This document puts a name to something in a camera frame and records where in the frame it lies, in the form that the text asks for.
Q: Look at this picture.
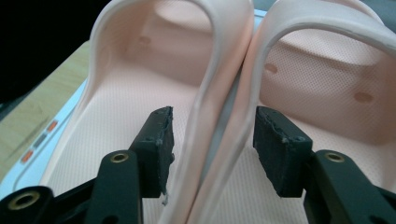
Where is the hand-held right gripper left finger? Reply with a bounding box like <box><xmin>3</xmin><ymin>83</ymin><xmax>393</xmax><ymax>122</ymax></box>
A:
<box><xmin>129</xmin><ymin>105</ymin><xmax>176</xmax><ymax>206</ymax></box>

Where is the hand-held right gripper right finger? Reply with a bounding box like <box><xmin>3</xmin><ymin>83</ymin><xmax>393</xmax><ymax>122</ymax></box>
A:
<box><xmin>252</xmin><ymin>105</ymin><xmax>314</xmax><ymax>199</ymax></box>

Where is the pink slipper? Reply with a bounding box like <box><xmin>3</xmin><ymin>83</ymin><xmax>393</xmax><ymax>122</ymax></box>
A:
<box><xmin>38</xmin><ymin>0</ymin><xmax>255</xmax><ymax>224</ymax></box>
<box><xmin>186</xmin><ymin>0</ymin><xmax>396</xmax><ymax>224</ymax></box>

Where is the white shoe rack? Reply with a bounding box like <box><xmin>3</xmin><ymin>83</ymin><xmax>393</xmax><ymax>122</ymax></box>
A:
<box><xmin>0</xmin><ymin>8</ymin><xmax>269</xmax><ymax>200</ymax></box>

